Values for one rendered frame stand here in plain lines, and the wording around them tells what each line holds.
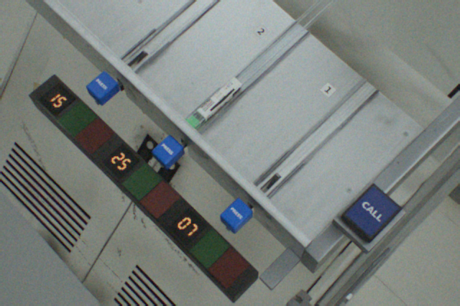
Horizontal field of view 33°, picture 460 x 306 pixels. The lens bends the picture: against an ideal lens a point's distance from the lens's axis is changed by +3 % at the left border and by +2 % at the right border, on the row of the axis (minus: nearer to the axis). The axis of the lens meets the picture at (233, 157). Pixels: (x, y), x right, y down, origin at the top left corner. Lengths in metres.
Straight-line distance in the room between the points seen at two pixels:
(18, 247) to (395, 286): 1.58
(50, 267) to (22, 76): 0.72
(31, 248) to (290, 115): 0.32
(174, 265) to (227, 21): 0.56
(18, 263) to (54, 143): 0.68
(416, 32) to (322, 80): 1.91
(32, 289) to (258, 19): 0.41
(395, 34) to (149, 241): 1.66
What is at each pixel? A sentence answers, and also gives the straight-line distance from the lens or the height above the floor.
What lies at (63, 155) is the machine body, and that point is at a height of 0.29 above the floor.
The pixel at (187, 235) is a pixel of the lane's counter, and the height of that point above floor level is 0.65.
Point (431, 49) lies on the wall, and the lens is 2.80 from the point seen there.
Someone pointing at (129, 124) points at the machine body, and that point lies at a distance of 1.33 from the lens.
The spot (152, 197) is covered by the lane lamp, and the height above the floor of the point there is 0.66.
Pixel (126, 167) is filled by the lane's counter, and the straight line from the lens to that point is 0.88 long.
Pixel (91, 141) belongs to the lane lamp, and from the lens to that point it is 0.90.
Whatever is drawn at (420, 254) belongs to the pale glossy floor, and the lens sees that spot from 2.47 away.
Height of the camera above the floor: 1.18
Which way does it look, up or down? 32 degrees down
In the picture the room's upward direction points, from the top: 34 degrees clockwise
